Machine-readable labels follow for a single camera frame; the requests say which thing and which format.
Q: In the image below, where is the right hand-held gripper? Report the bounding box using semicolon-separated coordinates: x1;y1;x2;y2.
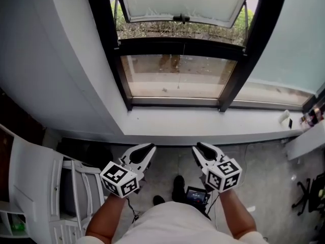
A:
191;141;243;194

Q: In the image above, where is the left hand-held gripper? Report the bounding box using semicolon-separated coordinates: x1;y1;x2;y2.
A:
100;143;157;199

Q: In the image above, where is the pale roller blind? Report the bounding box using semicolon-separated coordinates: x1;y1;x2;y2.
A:
247;0;325;97

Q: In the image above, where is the person's right forearm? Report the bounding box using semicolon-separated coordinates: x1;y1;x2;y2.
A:
217;189;257;240

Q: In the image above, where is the person's left forearm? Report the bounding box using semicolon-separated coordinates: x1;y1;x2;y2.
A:
85;193;127;244

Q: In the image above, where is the white window sill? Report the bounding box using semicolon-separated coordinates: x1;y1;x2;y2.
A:
118;105;307;140

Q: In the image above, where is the black framed window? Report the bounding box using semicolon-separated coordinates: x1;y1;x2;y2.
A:
85;0;325;113

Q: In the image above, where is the black device with screen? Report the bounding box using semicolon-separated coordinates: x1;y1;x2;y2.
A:
186;186;208;206

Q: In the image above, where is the white slatted chair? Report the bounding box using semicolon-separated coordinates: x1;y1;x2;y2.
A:
49;158;105;240

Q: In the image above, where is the person's white shirt torso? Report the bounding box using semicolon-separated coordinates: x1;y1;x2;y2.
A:
82;201;270;244

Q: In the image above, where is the white paper roll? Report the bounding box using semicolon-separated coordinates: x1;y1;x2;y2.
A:
278;109;290;124

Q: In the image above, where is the white side table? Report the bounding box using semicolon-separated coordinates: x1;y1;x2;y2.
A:
286;120;325;161

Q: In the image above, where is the black office chair base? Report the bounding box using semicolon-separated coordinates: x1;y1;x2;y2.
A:
291;177;325;216

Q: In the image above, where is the cluster of small bottles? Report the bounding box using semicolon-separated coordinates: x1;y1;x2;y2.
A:
299;102;325;127

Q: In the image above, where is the white cabinet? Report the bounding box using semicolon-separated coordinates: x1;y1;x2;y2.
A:
0;125;84;244

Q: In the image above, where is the black cable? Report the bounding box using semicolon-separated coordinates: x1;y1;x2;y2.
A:
125;196;142;224
203;194;220;221

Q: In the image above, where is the thin blind pull cord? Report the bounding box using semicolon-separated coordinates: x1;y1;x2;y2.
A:
176;42;186;89

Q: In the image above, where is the black sash handle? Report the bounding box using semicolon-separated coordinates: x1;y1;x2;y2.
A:
173;13;190;24

